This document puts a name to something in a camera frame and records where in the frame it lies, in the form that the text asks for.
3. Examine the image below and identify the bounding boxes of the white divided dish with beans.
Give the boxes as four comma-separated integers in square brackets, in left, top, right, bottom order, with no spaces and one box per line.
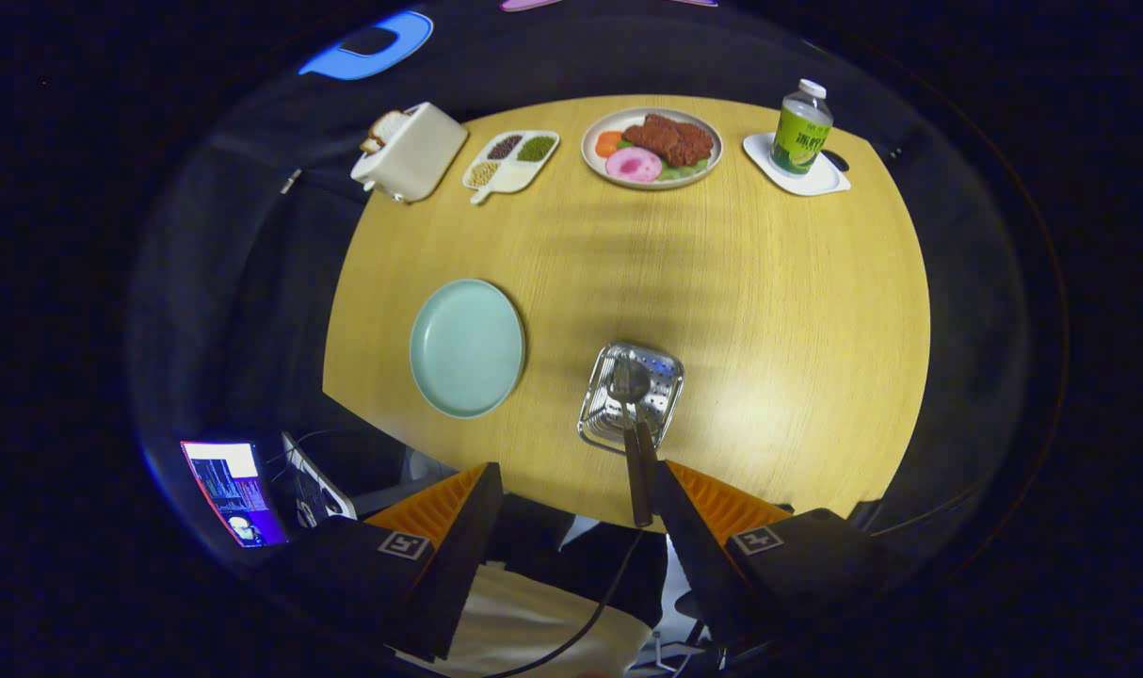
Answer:
[462,130,561,205]

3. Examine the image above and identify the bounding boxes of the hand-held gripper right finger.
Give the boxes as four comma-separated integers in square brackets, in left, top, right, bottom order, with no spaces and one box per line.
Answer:
[651,460,897,660]

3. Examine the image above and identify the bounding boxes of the pink round food slice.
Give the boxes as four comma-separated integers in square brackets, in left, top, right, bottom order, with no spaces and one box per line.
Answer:
[605,146,664,184]

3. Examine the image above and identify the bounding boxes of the black cable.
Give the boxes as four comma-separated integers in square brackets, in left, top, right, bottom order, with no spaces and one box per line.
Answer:
[482,529,648,678]

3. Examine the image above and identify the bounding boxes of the green label drink bottle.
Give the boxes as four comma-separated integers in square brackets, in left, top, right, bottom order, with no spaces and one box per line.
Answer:
[769,79,834,177]

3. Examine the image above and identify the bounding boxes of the metal fork with dark handle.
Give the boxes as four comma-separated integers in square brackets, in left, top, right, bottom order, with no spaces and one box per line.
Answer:
[609,350,654,528]

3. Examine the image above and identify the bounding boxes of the person's dark clothing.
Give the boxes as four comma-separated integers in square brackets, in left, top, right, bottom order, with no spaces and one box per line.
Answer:
[491,494,671,627]

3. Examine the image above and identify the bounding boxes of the pale green round plate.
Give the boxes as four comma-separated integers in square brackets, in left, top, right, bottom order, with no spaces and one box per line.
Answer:
[409,279,527,420]

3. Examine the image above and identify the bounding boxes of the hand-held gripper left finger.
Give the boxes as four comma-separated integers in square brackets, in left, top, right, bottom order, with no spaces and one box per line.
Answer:
[275,461,505,663]

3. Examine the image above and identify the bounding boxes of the toast bread slices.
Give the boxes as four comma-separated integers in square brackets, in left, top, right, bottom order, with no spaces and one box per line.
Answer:
[360,108,411,155]

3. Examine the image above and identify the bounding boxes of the white desk device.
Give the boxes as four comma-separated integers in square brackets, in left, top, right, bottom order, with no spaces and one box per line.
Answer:
[282,431,358,528]

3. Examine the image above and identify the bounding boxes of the brown meat steak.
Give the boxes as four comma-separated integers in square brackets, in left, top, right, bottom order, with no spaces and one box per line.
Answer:
[621,114,716,169]

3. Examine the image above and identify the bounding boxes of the white toaster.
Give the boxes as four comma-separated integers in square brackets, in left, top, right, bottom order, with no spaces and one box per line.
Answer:
[350,102,470,204]

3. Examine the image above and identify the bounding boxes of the perforated metal tray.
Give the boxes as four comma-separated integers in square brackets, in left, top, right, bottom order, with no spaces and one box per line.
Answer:
[577,341,685,456]

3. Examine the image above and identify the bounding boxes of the white round food plate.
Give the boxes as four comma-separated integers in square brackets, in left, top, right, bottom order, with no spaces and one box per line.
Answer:
[581,106,724,191]

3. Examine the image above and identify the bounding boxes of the lit computer screen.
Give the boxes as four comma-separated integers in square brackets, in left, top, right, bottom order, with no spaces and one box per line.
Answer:
[180,441,290,549]

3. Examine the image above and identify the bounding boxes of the white square coaster tray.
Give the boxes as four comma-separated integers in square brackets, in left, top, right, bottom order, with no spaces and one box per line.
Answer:
[743,131,853,198]

